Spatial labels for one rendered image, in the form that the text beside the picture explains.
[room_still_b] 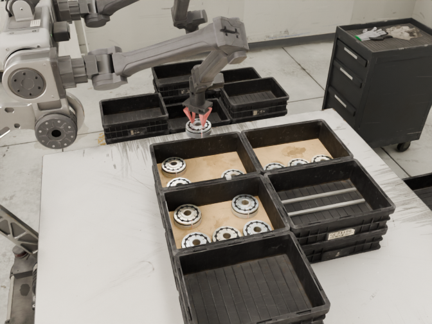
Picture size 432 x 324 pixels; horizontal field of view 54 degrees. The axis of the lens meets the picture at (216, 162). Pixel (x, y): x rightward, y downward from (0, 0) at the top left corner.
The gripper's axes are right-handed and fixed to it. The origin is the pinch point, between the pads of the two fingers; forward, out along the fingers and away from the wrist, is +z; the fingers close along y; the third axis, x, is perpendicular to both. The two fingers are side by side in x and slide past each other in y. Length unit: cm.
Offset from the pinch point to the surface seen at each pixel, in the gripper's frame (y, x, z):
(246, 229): -34.7, 24.7, 20.4
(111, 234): 17, 40, 36
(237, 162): -12.8, -10.8, 21.9
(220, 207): -20.2, 17.2, 22.9
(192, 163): 3.8, -0.3, 21.9
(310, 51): 54, -321, 95
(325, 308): -70, 46, 15
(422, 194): -90, -103, 77
